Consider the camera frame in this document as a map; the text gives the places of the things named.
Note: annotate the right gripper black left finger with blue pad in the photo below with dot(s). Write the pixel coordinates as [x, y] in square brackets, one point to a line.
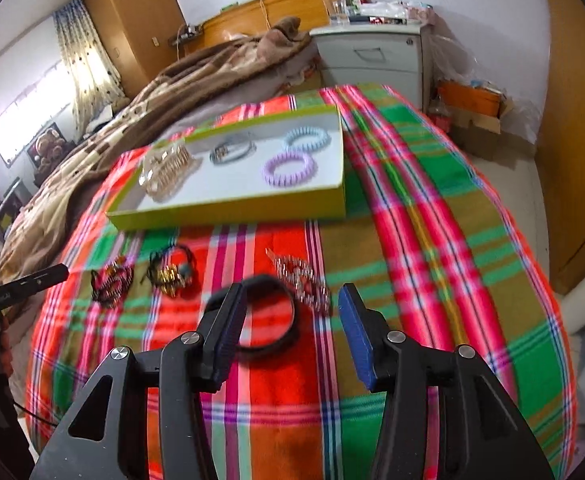
[103, 435]

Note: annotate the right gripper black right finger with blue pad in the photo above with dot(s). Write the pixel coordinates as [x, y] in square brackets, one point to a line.
[482, 434]

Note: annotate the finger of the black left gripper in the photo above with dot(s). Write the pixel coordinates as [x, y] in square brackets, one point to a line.
[22, 289]

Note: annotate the rose gold rhinestone hair clip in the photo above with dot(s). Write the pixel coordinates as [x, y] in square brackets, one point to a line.
[302, 281]

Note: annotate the cream translucent hair claw clip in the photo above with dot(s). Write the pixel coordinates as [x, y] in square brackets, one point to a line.
[165, 169]

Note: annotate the black smart wristband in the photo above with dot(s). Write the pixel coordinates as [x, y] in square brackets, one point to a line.
[271, 318]

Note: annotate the person's left hand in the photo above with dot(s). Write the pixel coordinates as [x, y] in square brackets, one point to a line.
[6, 349]

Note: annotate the brown patterned fleece blanket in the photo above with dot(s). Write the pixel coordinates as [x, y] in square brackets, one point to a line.
[44, 225]

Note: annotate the brown teddy bear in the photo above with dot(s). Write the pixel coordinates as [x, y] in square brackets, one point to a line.
[49, 146]

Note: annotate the red green plaid tablecloth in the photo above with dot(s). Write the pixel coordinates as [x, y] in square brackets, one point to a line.
[427, 241]

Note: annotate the dotted cream window curtain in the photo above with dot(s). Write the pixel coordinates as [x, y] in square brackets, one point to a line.
[96, 81]

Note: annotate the yellow-green shallow cardboard box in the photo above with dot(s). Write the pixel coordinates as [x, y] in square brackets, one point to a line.
[230, 187]

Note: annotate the wooden door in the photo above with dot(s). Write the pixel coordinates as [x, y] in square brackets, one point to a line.
[560, 155]

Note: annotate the orange storage box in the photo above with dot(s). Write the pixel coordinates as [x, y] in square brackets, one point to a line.
[474, 100]

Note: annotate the tall wooden wardrobe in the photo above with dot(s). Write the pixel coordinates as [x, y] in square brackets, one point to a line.
[137, 37]

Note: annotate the white two-drawer nightstand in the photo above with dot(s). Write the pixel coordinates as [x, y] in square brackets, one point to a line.
[395, 55]

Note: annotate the clear drinking glass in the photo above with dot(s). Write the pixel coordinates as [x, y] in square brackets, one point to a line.
[337, 11]

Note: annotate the wooden bed headboard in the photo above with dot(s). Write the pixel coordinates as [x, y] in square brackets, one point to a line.
[254, 17]

